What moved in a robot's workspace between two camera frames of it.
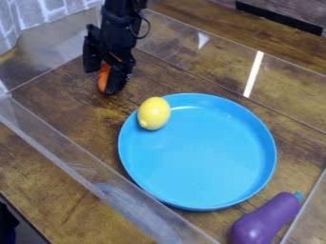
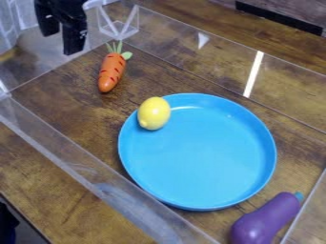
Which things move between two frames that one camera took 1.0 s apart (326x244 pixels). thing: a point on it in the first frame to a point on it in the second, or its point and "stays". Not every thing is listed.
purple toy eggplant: (261, 225) stays
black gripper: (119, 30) to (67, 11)
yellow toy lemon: (153, 112) stays
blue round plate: (206, 159) stays
